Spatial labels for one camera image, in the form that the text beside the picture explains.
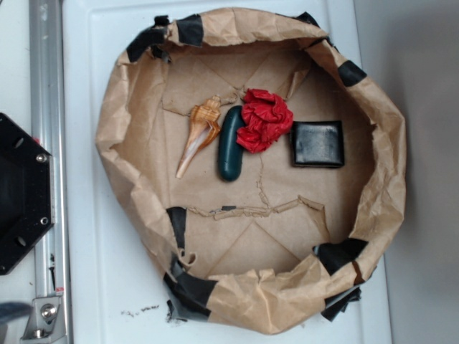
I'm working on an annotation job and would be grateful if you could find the metal corner bracket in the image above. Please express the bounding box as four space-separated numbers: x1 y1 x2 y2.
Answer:
20 296 66 343

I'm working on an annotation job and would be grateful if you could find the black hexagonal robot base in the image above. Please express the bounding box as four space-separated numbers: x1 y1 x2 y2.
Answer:
1 113 53 275

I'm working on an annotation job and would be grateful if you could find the orange spiral seashell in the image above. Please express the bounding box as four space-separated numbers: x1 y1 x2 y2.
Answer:
176 95 221 178

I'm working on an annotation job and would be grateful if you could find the dark green oblong stone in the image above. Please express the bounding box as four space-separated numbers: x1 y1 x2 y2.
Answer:
217 105 245 182

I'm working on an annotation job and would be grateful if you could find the aluminium extrusion rail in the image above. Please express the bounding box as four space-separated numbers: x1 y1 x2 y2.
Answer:
29 1 73 343

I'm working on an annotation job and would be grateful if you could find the crumpled red paper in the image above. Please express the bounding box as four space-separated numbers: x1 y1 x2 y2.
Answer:
237 89 293 153

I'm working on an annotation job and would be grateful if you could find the brown paper bag tray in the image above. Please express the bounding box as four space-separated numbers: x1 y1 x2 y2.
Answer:
95 8 407 334

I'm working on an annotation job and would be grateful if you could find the white plastic tray board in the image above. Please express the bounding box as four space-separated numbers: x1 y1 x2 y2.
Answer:
62 1 392 343

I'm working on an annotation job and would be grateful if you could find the black square leather wallet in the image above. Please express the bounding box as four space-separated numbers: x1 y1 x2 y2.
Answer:
290 120 345 168

